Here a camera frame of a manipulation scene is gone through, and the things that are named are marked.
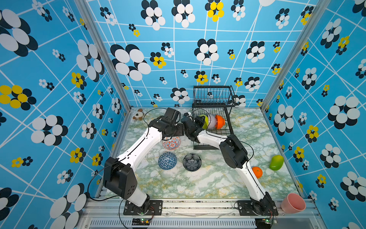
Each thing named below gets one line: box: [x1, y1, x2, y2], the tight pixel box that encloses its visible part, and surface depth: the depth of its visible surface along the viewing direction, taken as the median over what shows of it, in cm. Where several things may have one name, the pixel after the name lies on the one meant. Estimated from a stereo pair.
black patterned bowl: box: [182, 153, 202, 172], surface depth 89 cm
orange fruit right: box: [251, 166, 264, 179], surface depth 83 cm
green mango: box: [269, 154, 285, 171], surface depth 88 cm
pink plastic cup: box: [281, 192, 306, 214], surface depth 68 cm
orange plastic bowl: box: [215, 114, 226, 130], surface depth 102 cm
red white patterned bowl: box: [162, 136, 182, 151], surface depth 98 cm
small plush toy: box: [132, 108, 144, 122], surface depth 115 cm
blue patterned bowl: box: [158, 151, 178, 171], surface depth 90 cm
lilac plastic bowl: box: [207, 114, 217, 130], surface depth 101 cm
